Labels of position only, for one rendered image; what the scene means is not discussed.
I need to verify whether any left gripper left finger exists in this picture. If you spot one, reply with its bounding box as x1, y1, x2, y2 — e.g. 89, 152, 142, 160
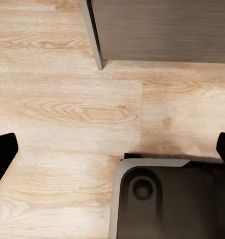
0, 132, 18, 180

